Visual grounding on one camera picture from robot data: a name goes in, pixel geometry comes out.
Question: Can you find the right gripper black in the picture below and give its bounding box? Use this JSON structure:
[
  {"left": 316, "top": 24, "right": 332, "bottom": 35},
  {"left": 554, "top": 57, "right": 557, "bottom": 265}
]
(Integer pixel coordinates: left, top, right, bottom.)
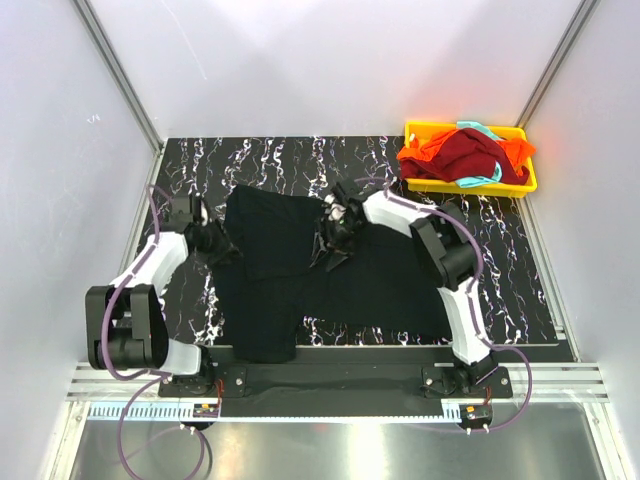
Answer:
[{"left": 311, "top": 214, "right": 368, "bottom": 271}]

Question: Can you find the black t shirt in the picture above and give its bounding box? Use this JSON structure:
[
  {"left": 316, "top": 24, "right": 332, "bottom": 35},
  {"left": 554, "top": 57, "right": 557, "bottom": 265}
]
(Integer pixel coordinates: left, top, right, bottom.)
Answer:
[{"left": 211, "top": 185, "right": 451, "bottom": 363}]

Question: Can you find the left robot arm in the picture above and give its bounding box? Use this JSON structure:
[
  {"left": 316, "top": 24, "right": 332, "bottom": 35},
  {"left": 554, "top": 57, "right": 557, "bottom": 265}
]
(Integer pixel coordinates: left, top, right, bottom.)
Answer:
[{"left": 85, "top": 193, "right": 240, "bottom": 396}]

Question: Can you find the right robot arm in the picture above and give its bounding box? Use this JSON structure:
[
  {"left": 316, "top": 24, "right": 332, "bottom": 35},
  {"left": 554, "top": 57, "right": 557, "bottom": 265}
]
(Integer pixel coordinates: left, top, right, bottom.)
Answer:
[{"left": 312, "top": 179, "right": 498, "bottom": 398}]

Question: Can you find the yellow plastic bin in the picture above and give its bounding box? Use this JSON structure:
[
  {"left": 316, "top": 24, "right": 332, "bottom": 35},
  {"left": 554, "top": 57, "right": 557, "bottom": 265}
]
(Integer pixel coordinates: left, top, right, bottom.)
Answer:
[{"left": 397, "top": 121, "right": 537, "bottom": 198}]

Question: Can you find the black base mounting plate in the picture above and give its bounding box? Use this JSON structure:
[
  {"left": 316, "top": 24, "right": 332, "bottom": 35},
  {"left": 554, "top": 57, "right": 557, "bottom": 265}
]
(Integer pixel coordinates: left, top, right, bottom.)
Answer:
[{"left": 159, "top": 346, "right": 514, "bottom": 422}]

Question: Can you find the dark red t shirt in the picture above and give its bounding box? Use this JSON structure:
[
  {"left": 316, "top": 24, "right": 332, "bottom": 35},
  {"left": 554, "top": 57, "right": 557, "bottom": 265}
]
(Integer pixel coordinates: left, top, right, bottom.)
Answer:
[{"left": 399, "top": 128, "right": 531, "bottom": 184}]

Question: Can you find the teal t shirt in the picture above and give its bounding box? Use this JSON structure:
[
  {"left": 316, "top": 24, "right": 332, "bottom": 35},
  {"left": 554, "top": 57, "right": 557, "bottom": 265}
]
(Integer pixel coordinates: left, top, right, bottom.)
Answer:
[{"left": 455, "top": 121, "right": 502, "bottom": 188}]

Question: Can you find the orange t shirt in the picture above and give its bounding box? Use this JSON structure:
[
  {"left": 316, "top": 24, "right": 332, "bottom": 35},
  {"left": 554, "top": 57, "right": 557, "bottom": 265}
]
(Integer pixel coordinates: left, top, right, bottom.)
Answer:
[{"left": 396, "top": 130, "right": 538, "bottom": 177}]

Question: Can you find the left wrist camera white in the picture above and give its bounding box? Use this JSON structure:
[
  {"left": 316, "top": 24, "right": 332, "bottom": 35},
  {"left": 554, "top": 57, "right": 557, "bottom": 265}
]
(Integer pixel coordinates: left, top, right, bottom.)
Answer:
[{"left": 198, "top": 200, "right": 211, "bottom": 226}]

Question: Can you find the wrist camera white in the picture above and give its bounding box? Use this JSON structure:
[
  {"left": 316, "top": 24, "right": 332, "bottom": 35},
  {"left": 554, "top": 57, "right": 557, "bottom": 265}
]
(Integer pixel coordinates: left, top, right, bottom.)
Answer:
[
  {"left": 198, "top": 200, "right": 211, "bottom": 226},
  {"left": 324, "top": 194, "right": 346, "bottom": 222}
]

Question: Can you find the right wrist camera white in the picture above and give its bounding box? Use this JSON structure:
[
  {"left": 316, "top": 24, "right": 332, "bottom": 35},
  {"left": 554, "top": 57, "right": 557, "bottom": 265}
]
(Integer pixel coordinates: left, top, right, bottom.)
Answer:
[{"left": 324, "top": 194, "right": 346, "bottom": 222}]

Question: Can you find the white slotted cable duct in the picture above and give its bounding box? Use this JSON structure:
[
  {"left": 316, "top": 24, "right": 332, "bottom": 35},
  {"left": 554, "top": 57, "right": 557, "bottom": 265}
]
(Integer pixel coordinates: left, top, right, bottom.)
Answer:
[{"left": 87, "top": 402, "right": 464, "bottom": 424}]

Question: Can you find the aluminium frame post left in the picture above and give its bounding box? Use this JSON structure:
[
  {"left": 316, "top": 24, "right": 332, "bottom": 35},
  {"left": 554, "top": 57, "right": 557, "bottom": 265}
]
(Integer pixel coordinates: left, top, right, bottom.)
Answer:
[{"left": 71, "top": 0, "right": 164, "bottom": 154}]

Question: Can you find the aluminium frame post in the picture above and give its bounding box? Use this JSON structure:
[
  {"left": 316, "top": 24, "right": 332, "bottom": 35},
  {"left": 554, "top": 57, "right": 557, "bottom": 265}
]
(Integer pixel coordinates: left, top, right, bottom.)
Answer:
[
  {"left": 515, "top": 0, "right": 600, "bottom": 130},
  {"left": 71, "top": 0, "right": 164, "bottom": 154}
]

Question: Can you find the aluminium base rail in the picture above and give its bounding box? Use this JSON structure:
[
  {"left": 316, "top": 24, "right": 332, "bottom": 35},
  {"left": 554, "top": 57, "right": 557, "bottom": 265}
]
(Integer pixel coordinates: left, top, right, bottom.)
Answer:
[{"left": 64, "top": 362, "right": 611, "bottom": 404}]

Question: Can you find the aluminium frame post right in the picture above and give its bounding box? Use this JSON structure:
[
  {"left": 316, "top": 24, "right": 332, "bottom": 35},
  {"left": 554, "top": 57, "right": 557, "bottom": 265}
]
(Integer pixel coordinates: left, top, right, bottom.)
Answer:
[{"left": 515, "top": 0, "right": 600, "bottom": 130}]

